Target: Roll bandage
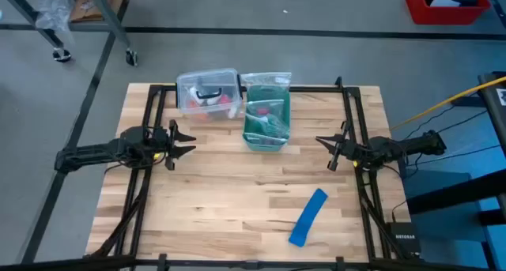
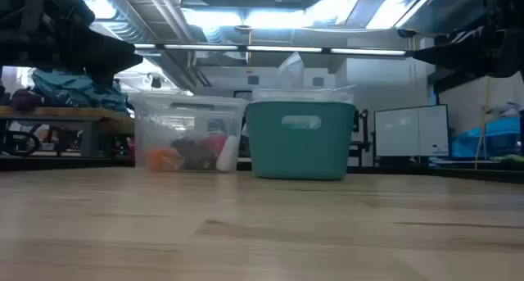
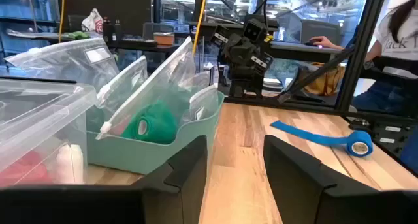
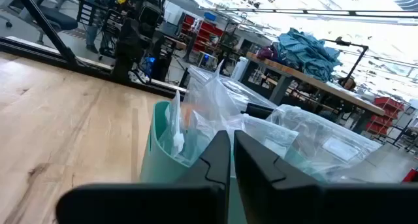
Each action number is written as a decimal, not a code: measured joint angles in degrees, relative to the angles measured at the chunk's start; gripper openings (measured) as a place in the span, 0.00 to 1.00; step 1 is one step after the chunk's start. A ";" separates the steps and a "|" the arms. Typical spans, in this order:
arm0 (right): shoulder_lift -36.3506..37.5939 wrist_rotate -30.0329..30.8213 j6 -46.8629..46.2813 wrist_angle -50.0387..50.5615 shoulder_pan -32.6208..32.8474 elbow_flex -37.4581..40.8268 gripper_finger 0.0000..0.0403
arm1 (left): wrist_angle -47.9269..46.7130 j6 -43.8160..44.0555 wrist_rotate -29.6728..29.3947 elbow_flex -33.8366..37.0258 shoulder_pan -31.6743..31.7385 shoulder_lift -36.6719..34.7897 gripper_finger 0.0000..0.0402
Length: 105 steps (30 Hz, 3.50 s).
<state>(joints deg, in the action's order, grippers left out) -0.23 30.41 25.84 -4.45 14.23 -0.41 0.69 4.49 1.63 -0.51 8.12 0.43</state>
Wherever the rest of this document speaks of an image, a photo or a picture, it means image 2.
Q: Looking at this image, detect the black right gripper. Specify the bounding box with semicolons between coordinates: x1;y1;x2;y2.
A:
412;0;524;79

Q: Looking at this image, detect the red item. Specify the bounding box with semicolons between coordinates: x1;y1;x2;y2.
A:
200;134;228;159

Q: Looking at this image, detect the green object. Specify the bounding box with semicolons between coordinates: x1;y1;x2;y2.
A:
490;153;524;164

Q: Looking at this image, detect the stack of clear plastic bags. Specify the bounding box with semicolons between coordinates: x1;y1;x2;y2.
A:
251;84;355;106

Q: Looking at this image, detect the white crumpled material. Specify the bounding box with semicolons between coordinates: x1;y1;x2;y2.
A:
481;102;524;119

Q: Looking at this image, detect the black stand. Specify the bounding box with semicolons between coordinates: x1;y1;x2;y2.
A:
347;108;372;167

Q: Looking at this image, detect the teal plastic bin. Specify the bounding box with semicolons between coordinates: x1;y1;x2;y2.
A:
245;101;357;181

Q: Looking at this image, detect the clear plastic bag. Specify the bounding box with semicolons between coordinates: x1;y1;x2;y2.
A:
276;51;306;89

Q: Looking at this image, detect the blue plastic cover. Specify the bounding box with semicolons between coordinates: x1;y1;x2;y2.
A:
451;116;522;159

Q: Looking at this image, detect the white roll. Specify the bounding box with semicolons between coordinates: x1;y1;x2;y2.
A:
215;135;240;172

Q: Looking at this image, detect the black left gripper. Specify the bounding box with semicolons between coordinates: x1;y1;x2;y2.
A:
22;0;144;88

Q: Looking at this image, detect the LED light bar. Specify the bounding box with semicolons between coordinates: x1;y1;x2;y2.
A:
133;43;414;58

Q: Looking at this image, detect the orange item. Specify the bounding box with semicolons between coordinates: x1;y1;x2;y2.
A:
146;146;183;172

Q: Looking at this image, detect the dark brown item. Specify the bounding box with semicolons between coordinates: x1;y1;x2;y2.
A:
170;138;218;171

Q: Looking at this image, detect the yellow hanging cable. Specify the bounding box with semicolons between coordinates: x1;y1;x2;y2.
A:
473;75;492;170

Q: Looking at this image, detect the clear plastic bin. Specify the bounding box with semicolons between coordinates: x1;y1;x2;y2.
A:
129;91;249;174

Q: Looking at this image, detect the purple bundle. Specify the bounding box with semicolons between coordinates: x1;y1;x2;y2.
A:
11;88;44;112

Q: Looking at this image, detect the wooden workbench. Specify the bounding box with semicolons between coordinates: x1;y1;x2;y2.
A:
0;105;136;157

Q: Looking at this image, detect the teal cloth pile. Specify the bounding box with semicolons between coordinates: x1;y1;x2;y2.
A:
31;69;130;113

